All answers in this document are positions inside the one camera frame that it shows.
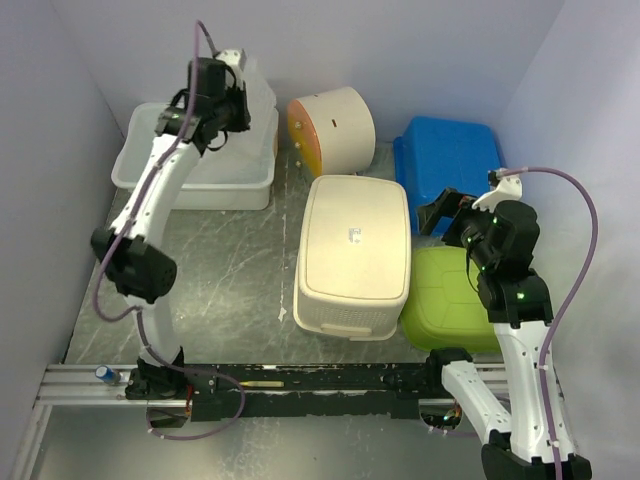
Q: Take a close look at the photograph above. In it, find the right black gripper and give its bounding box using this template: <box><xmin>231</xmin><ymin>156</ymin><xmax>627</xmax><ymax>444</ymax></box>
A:
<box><xmin>416</xmin><ymin>186</ymin><xmax>496</xmax><ymax>270</ymax></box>

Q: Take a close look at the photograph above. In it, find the clear perforated plastic basket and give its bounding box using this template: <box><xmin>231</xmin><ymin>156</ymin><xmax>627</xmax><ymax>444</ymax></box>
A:
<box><xmin>220</xmin><ymin>55</ymin><xmax>277</xmax><ymax>162</ymax></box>

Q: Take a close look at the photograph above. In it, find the blue plastic tub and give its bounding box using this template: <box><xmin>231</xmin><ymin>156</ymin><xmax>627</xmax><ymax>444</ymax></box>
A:
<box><xmin>393</xmin><ymin>116</ymin><xmax>501</xmax><ymax>235</ymax></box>

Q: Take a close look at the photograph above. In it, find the white plastic tray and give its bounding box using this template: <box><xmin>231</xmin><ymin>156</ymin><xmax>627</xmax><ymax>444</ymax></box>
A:
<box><xmin>111</xmin><ymin>103</ymin><xmax>279</xmax><ymax>211</ymax></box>

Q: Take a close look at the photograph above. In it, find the green plastic basin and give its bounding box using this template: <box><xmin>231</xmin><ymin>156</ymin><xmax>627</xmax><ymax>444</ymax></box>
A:
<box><xmin>400</xmin><ymin>246</ymin><xmax>499</xmax><ymax>353</ymax></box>

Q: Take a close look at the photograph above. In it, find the cream perforated basket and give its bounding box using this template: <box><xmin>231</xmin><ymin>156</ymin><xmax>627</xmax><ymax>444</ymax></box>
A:
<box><xmin>293</xmin><ymin>175</ymin><xmax>411</xmax><ymax>341</ymax></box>

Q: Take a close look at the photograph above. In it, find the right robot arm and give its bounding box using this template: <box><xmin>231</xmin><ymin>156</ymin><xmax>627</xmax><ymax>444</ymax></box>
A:
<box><xmin>419</xmin><ymin>188</ymin><xmax>593</xmax><ymax>479</ymax></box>

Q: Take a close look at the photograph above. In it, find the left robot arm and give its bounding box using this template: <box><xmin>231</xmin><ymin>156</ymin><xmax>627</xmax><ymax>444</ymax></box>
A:
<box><xmin>90</xmin><ymin>50</ymin><xmax>250</xmax><ymax>400</ymax></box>

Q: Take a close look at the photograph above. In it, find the cream cylinder orange-faced drawer unit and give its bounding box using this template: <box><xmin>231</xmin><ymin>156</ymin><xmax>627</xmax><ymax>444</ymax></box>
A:
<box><xmin>286</xmin><ymin>87</ymin><xmax>376</xmax><ymax>177</ymax></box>

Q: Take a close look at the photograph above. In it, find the small blue capacitor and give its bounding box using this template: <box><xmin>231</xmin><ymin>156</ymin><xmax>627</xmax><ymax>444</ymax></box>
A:
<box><xmin>95</xmin><ymin>365</ymin><xmax>121</xmax><ymax>385</ymax></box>

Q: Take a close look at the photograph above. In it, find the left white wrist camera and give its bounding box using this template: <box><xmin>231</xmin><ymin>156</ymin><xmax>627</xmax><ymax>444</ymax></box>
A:
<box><xmin>215</xmin><ymin>49</ymin><xmax>247</xmax><ymax>84</ymax></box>

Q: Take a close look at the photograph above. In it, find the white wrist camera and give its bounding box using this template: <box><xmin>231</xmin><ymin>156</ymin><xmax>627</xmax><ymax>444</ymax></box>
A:
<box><xmin>215</xmin><ymin>49</ymin><xmax>247</xmax><ymax>84</ymax></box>
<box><xmin>472</xmin><ymin>168</ymin><xmax>523</xmax><ymax>213</ymax></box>

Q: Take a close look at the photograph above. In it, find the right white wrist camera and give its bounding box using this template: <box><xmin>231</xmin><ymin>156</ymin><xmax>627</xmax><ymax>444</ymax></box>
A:
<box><xmin>472</xmin><ymin>168</ymin><xmax>523</xmax><ymax>213</ymax></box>

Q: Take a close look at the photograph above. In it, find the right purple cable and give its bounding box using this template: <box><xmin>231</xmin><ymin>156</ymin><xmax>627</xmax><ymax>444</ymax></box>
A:
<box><xmin>442</xmin><ymin>166</ymin><xmax>600</xmax><ymax>480</ymax></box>

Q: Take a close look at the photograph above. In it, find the purple cable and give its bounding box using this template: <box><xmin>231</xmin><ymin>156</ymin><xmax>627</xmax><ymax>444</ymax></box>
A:
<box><xmin>442</xmin><ymin>166</ymin><xmax>600</xmax><ymax>480</ymax></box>
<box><xmin>93</xmin><ymin>19</ymin><xmax>247</xmax><ymax>442</ymax></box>

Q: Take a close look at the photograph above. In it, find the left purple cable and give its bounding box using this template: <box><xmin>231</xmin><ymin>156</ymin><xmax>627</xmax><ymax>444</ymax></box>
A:
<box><xmin>93</xmin><ymin>19</ymin><xmax>247</xmax><ymax>442</ymax></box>

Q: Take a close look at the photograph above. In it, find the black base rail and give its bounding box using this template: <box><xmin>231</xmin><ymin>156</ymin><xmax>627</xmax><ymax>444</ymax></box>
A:
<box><xmin>125</xmin><ymin>362</ymin><xmax>454</xmax><ymax>422</ymax></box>

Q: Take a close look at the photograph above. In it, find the aluminium extrusion rail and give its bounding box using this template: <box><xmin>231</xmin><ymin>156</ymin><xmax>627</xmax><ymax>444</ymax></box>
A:
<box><xmin>34</xmin><ymin>363</ymin><xmax>566</xmax><ymax>407</ymax></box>

